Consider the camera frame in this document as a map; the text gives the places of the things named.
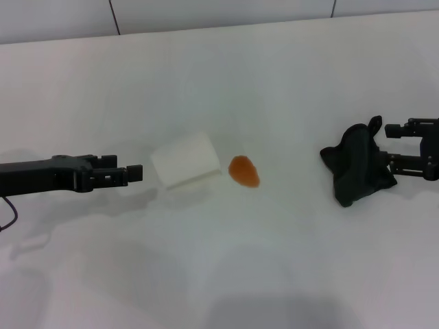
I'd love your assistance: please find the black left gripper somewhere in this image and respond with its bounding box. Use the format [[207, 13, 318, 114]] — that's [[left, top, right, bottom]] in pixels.
[[0, 154, 143, 198]]

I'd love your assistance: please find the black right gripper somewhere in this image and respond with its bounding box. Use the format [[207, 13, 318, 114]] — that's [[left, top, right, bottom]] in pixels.
[[377, 117, 439, 183]]

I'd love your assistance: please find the dark blue rag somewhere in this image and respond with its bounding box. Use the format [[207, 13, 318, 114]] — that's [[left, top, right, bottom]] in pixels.
[[319, 115, 399, 208]]

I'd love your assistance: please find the white paper cup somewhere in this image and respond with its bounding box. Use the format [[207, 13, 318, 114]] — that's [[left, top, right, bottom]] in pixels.
[[150, 130, 222, 191]]

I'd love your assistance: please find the brown water stain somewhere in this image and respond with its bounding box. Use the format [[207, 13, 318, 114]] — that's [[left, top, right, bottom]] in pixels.
[[228, 155, 261, 189]]

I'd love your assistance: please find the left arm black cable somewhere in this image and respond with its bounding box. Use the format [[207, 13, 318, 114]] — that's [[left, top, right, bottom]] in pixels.
[[0, 196, 19, 232]]

